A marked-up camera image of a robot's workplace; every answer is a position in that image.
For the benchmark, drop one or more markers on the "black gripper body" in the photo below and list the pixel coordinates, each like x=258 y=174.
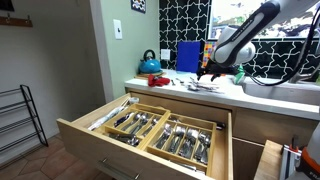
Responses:
x=220 y=69

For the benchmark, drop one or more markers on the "small silver spoon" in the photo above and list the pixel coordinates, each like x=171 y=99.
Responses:
x=180 y=80

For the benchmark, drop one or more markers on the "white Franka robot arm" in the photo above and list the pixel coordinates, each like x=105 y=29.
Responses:
x=240 y=36

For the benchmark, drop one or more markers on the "large silver spoon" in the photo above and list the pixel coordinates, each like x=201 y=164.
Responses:
x=193 y=79

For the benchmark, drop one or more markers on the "silver serving spoon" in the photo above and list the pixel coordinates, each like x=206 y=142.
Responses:
x=175 y=120

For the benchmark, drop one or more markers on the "dark small spoon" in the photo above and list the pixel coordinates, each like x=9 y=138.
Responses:
x=123 y=119

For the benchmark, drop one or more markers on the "wooden drawer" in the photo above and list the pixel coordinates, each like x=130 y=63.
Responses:
x=83 y=140

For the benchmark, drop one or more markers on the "silver table knife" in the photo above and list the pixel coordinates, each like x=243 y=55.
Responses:
x=205 y=87

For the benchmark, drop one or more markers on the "green sponge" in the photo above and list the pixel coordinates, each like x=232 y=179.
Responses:
x=239 y=78

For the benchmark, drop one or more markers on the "blue cutting board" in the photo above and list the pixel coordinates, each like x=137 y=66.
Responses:
x=188 y=56

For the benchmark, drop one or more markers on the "colourful checkered board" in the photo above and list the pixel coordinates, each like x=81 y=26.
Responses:
x=207 y=50

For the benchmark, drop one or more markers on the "small silver fork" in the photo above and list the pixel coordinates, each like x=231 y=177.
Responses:
x=173 y=82

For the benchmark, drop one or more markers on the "red cloth pot holder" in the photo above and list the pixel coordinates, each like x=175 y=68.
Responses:
x=158 y=81

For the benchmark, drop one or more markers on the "bamboo cutlery organizer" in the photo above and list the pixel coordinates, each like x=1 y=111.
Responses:
x=146 y=107
x=186 y=117

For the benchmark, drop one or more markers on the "wooden board under kettle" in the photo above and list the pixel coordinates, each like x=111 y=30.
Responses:
x=141 y=76

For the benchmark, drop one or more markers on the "steel kitchen sink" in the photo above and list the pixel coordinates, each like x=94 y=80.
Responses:
x=283 y=91

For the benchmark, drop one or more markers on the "wooden kitchen cabinet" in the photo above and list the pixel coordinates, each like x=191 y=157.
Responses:
x=266 y=126

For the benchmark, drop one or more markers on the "silver faucet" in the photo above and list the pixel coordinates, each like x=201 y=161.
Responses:
x=296 y=78

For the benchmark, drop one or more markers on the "long silver knife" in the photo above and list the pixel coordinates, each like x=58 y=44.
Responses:
x=186 y=166

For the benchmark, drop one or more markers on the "dark silver cutlery piece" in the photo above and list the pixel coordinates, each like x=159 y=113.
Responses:
x=128 y=139

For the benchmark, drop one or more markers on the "clear plastic bag of utensils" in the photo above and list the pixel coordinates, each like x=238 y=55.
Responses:
x=110 y=116

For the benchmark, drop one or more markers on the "wooden block stand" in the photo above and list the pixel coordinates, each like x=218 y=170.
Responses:
x=268 y=163

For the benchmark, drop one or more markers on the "orange black clamp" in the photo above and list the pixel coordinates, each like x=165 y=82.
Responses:
x=310 y=166

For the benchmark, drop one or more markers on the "black metal shoe rack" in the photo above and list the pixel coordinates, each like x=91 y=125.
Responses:
x=23 y=87

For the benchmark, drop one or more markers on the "white wall outlet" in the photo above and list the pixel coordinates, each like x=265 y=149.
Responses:
x=165 y=54

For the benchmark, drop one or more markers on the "patterned wall tile picture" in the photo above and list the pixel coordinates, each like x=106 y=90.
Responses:
x=138 y=5

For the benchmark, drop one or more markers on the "white light switch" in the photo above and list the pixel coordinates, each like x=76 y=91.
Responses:
x=117 y=29

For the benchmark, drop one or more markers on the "silver blue rail clamp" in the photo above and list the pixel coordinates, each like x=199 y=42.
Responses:
x=288 y=163

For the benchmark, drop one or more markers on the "wooden coat hook rail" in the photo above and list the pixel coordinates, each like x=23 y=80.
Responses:
x=16 y=22

